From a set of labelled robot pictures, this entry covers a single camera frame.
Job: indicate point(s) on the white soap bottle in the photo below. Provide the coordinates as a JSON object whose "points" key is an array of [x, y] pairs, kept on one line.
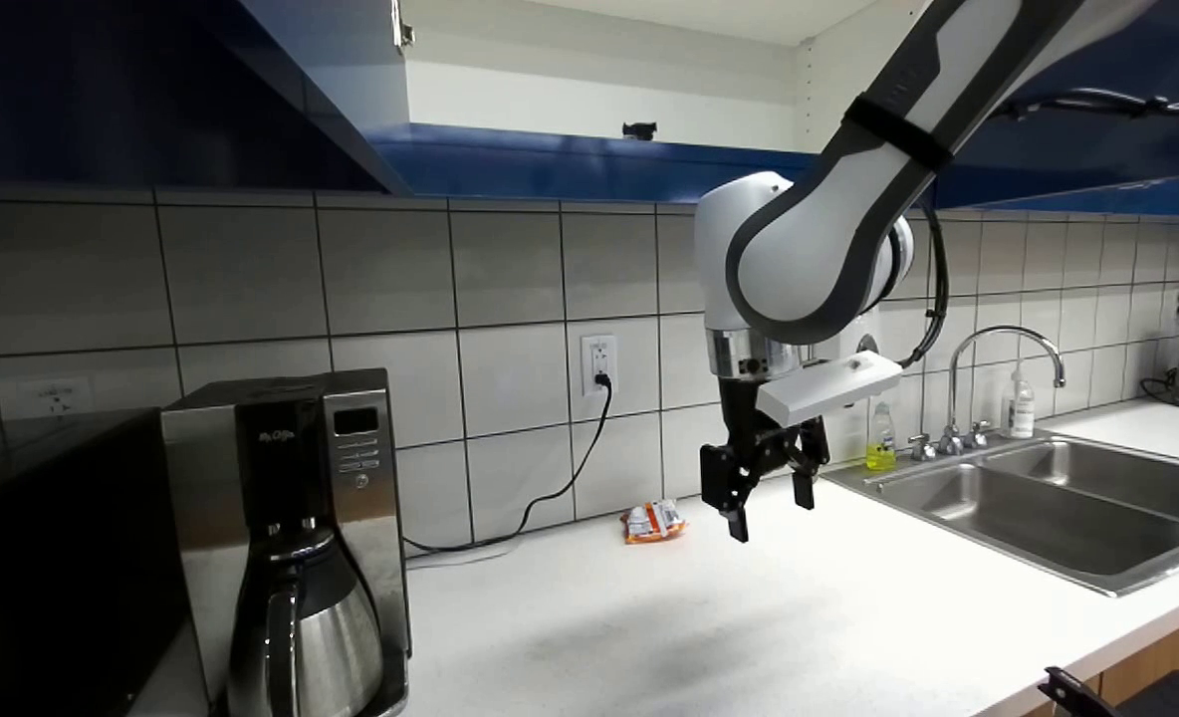
{"points": [[1021, 410]]}

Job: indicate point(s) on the black chair part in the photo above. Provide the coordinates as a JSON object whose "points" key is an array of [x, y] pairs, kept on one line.
{"points": [[1108, 696]]}

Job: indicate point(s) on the orange snack packet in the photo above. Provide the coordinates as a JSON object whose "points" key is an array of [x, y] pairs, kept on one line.
{"points": [[654, 523]]}

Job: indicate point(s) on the blue wall cabinet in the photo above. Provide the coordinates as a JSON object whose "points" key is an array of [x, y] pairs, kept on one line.
{"points": [[590, 81]]}

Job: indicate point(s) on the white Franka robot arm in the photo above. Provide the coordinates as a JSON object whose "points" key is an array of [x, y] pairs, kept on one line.
{"points": [[831, 226]]}

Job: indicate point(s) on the blue cabinet door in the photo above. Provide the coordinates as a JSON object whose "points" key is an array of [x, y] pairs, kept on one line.
{"points": [[151, 81]]}

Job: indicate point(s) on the white wall outlet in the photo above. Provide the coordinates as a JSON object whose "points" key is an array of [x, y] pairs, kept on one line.
{"points": [[598, 364], [63, 401]]}

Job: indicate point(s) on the chrome sink faucet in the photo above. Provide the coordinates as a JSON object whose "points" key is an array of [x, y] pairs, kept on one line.
{"points": [[1002, 339]]}

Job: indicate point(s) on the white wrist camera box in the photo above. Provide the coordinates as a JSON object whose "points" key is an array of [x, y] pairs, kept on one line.
{"points": [[832, 378]]}

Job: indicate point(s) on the stainless steel sink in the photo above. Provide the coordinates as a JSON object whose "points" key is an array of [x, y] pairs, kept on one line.
{"points": [[1051, 521]]}

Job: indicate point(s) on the black coffee maker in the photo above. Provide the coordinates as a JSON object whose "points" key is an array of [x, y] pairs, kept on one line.
{"points": [[285, 450]]}

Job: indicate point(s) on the steel coffee carafe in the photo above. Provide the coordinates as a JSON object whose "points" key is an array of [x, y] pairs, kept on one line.
{"points": [[313, 640]]}

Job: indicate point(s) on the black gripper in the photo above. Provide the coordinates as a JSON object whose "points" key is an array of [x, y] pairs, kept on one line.
{"points": [[755, 444]]}

